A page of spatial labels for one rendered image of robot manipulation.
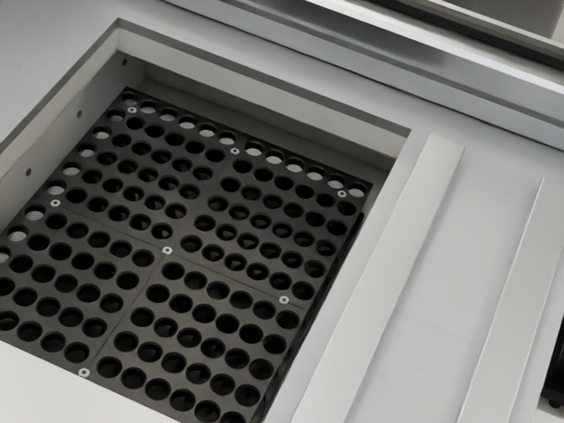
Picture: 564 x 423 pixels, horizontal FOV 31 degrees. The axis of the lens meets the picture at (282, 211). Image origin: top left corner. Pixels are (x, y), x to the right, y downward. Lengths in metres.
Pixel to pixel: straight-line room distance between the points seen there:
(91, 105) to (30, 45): 0.09
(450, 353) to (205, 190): 0.19
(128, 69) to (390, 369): 0.34
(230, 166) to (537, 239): 0.20
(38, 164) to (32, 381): 0.23
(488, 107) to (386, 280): 0.15
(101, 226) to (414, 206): 0.18
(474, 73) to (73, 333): 0.27
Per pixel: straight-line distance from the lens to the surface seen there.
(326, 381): 0.48
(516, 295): 0.53
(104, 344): 0.55
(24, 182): 0.66
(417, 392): 0.50
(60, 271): 0.58
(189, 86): 0.77
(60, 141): 0.68
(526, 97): 0.61
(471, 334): 0.52
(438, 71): 0.63
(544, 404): 0.65
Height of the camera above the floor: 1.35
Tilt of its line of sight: 48 degrees down
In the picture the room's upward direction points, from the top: 11 degrees clockwise
